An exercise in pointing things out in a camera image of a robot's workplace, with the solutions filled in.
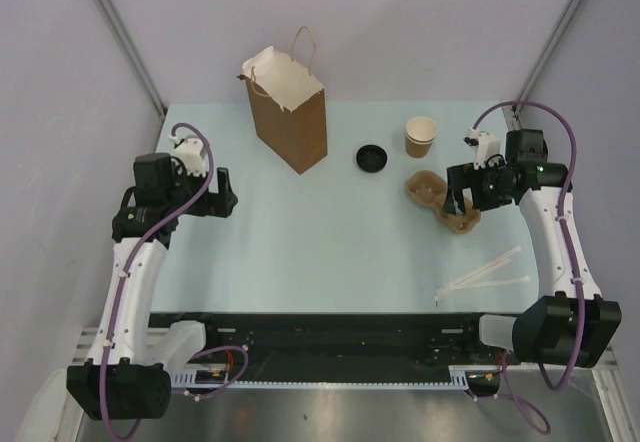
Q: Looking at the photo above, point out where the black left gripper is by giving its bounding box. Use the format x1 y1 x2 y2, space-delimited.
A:
165 161 236 218

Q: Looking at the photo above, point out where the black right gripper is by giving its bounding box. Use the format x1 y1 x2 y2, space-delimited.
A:
442 158 514 215

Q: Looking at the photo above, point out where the brown paper cup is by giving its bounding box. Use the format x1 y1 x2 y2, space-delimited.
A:
405 117 438 158

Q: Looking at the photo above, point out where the black plastic cup lid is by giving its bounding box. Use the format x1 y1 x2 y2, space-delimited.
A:
355 144 388 173

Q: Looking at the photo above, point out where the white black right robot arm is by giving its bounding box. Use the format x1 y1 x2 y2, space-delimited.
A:
443 129 622 368

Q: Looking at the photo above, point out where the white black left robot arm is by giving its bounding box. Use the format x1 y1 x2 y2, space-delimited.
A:
66 152 238 421

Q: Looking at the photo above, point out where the brown cardboard cup carrier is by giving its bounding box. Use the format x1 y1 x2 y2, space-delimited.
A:
404 170 481 234

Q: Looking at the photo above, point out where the white wrapped straw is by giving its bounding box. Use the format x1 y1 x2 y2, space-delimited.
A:
437 276 531 296
434 246 522 304

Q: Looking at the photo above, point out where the brown paper bag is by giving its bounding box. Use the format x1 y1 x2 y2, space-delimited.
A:
238 44 328 174

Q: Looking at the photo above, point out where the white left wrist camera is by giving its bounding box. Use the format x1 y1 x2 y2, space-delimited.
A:
168 135 207 177

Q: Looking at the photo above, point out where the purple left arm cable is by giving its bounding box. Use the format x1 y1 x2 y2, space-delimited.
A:
98 122 215 439

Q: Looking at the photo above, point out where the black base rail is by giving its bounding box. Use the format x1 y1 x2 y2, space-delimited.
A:
150 312 498 383

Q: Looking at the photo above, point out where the white slotted cable duct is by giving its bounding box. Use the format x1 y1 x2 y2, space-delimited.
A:
171 366 469 394

